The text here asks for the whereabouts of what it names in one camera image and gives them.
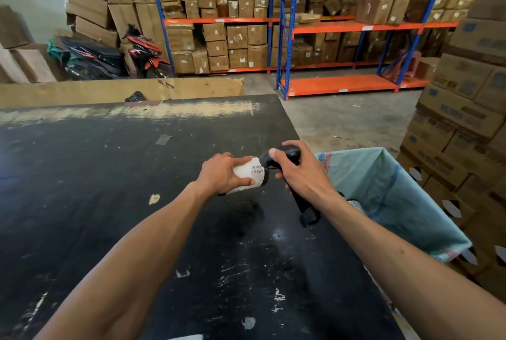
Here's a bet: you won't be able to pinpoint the person's right hand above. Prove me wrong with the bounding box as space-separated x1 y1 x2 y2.
268 140 339 210

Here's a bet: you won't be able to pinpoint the person's left hand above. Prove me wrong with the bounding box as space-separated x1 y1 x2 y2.
196 152 256 197

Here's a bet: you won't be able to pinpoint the white labelled parcel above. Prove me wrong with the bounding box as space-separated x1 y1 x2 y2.
226 157 266 196

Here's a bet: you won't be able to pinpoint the black barcode scanner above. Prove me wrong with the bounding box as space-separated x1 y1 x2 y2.
259 145 322 228

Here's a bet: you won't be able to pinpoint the person's left forearm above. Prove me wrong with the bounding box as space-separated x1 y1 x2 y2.
33 182 220 340

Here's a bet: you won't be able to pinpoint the person's right forearm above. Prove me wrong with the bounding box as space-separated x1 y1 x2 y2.
319 193 506 340

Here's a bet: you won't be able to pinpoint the blue orange shelf rack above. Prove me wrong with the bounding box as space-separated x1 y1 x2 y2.
274 0 461 101
145 0 278 75

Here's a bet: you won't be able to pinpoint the teal woven sack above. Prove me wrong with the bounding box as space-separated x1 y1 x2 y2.
316 147 473 264

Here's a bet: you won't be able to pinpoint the brown boxes with white labels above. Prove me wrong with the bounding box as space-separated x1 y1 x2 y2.
159 0 274 75

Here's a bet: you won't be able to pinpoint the red plastic stool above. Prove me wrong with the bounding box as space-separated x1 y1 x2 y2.
388 49 422 84

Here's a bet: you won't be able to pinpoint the red black motorcycle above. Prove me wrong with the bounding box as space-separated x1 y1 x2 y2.
55 24 175 80

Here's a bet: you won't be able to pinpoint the long cardboard sheet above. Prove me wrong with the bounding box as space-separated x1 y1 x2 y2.
0 76 246 109

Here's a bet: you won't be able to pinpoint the small brown floor box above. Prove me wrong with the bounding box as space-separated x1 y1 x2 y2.
414 57 440 80

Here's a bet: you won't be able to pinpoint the stack of printed cartons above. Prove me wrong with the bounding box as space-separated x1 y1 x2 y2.
395 0 506 307

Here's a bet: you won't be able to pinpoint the green cloth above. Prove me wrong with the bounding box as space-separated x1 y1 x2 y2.
47 39 80 69

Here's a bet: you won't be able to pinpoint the flattened cardboard pile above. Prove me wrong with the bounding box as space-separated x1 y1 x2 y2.
0 4 61 84

